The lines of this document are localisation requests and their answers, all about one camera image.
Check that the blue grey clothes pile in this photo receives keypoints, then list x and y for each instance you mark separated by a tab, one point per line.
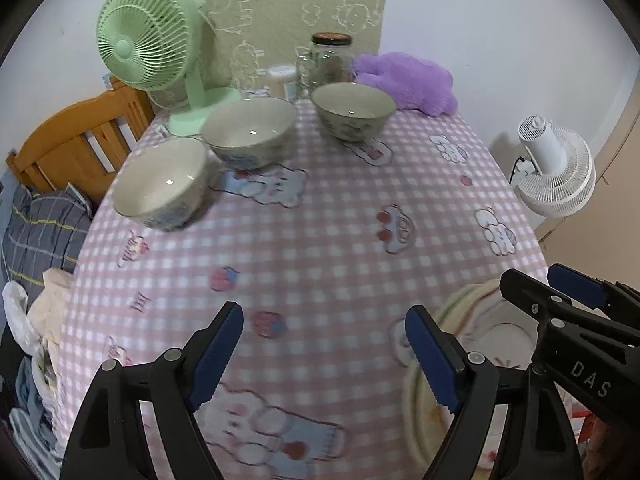
30	383

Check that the pink checkered tablecloth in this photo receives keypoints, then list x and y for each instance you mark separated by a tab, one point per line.
325	253

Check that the ceramic bowl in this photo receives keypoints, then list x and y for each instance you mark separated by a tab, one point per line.
352	112
251	134
163	187

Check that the small red-trimmed white plate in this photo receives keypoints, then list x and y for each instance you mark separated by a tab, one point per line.
505	335

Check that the white floor fan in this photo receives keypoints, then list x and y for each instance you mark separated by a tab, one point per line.
558	175

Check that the scalloped yellow flower plate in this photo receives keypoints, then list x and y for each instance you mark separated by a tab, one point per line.
426	421

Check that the peach cloth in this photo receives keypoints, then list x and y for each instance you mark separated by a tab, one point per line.
47	312

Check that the green desk fan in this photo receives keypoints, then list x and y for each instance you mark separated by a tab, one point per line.
153	44

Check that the purple plush toy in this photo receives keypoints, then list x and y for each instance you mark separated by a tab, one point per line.
412	83

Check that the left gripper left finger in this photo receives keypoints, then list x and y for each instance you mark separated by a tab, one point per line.
108	437

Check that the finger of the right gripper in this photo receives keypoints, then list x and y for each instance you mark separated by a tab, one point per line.
588	291
536	299

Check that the glass jar with lid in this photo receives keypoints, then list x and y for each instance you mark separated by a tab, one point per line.
327	60

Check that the green patterned wall mat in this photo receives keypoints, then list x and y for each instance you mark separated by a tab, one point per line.
243	38

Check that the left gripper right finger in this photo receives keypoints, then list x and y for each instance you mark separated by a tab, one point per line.
537	440

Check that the cotton swab container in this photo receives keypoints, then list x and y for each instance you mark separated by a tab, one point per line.
283	81

